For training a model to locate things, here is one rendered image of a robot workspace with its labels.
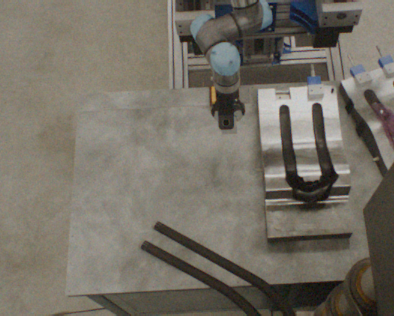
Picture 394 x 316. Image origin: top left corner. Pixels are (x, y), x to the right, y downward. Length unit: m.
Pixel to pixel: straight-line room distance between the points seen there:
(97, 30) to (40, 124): 0.61
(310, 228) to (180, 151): 0.51
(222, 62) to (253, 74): 1.26
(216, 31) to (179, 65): 1.21
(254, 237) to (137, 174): 0.44
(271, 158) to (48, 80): 1.64
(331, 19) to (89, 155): 0.94
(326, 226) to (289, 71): 1.15
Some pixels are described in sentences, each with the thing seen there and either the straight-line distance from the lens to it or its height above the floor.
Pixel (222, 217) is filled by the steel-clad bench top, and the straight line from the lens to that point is 1.82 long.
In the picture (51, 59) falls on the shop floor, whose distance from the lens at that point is 3.18.
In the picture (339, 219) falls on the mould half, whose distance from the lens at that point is 1.77.
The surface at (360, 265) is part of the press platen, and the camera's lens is 1.04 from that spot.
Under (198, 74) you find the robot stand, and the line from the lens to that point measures 2.73.
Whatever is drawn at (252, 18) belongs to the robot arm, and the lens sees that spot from 1.57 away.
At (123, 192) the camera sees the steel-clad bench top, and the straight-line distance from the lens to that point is 1.88.
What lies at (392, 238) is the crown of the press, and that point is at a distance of 0.65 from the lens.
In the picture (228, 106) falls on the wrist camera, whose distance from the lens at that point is 1.62.
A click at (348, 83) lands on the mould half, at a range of 1.98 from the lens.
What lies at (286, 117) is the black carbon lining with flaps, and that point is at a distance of 1.86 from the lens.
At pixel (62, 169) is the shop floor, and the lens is 2.87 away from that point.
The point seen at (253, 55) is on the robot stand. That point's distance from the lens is 2.59.
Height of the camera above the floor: 2.54
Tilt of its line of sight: 67 degrees down
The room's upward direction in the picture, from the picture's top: 1 degrees counter-clockwise
